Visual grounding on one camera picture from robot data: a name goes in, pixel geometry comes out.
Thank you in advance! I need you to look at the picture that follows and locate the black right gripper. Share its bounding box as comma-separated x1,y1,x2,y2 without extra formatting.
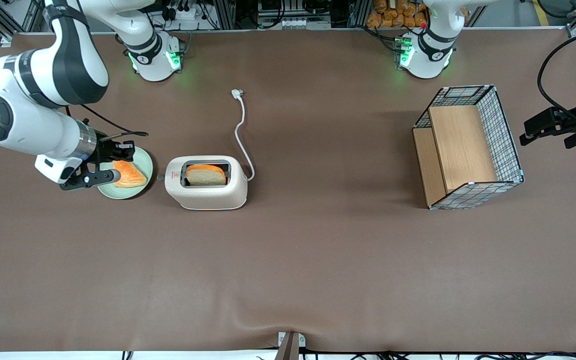
88,131,137,168

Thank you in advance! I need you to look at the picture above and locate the white two-slot toaster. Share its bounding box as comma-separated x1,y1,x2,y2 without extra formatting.
157,155,249,211

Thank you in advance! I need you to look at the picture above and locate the pale green round plate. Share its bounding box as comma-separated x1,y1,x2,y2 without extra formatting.
97,146,154,200

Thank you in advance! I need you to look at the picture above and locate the orange triangular pastry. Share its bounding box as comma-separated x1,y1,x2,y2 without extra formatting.
113,160,148,189

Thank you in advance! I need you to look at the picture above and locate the bread slice with orange crust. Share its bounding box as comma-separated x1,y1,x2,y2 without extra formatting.
186,164,228,187

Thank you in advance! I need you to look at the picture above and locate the white power strip with plugs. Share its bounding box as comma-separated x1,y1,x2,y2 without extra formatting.
165,0,210,23

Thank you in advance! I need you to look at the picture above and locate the bag of orange bread rolls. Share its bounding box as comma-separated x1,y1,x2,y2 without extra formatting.
366,0,429,29

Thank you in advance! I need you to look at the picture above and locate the brown table mat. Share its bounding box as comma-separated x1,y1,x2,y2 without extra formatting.
0,27,576,353

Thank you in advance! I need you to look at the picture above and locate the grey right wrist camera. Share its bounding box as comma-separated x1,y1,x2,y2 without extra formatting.
59,169,122,192

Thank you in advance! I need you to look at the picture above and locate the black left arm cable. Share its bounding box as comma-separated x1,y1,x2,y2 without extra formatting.
537,31,576,128

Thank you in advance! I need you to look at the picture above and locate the wire basket with wooden boards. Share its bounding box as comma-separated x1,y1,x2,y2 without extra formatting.
412,84,525,211

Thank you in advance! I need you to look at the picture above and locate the white power cord with plug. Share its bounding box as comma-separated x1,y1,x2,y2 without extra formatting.
231,88,256,182

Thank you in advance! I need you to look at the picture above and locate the aluminium frame post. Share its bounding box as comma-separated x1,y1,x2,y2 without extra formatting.
213,0,237,30
348,0,370,28

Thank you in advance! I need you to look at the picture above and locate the grey metal table bracket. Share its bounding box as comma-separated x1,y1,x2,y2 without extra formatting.
277,331,307,360

